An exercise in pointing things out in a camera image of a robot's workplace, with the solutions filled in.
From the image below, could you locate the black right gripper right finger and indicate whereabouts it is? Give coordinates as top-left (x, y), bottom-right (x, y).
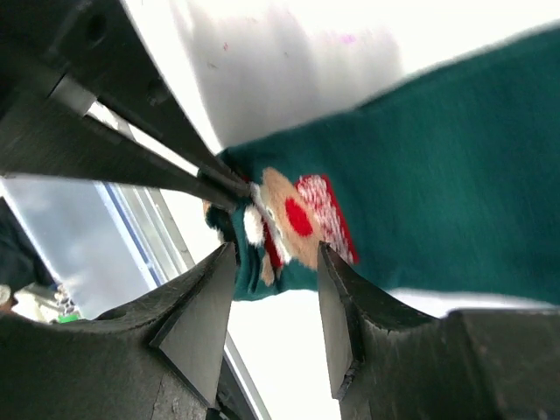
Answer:
top-left (318, 243), bottom-right (559, 419)

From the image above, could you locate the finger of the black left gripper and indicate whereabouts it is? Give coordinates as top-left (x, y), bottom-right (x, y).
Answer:
top-left (1, 90), bottom-right (236, 212)
top-left (43, 1), bottom-right (249, 197)

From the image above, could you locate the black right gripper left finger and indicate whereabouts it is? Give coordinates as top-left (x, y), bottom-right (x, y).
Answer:
top-left (1, 243), bottom-right (236, 419)

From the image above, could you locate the dark green reindeer sock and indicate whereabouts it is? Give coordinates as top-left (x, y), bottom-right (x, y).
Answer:
top-left (205, 28), bottom-right (559, 305)

